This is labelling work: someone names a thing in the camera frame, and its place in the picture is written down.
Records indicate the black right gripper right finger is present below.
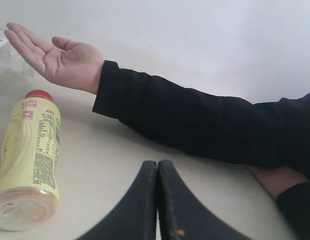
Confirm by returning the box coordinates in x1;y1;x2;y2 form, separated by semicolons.
157;160;249;240

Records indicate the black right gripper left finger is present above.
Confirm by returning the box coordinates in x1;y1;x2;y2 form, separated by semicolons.
79;160;157;240

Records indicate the yellow bottle with red cap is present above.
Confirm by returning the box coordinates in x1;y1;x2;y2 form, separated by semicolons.
0;89;61;231

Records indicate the clear plastic bottle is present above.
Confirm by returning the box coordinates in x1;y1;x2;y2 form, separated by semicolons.
0;29;35;78

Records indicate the black sleeved other forearm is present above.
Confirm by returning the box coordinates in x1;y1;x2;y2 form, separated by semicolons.
276;182;310;240

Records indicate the person's other resting hand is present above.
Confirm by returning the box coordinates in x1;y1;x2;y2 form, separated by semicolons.
245;165;309;200

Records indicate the person's open receiving hand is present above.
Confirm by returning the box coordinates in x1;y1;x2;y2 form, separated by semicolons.
4;22;105;95

